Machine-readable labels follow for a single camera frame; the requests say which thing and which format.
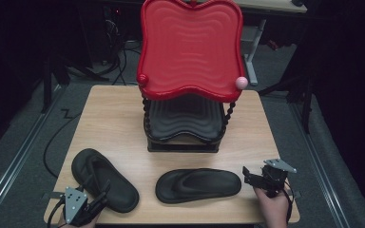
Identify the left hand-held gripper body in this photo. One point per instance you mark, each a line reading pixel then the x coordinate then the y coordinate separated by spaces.
pixel 75 202

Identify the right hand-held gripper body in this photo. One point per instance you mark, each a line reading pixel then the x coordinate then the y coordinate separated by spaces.
pixel 275 177

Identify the dark green slipper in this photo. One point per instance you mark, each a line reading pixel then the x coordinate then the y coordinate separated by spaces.
pixel 198 185
pixel 103 179

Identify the person's left hand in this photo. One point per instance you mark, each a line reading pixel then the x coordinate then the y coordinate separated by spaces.
pixel 79 225

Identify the grey tape piece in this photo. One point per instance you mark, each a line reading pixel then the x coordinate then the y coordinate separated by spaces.
pixel 296 193
pixel 53 195

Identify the black metal stand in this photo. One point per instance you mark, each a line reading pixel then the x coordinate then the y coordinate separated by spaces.
pixel 301 91
pixel 60 69

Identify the beige desk with grey legs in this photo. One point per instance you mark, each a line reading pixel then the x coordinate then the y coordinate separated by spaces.
pixel 266 8

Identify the metal floor rail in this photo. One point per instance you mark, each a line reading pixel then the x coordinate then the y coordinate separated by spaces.
pixel 15 161
pixel 321 164

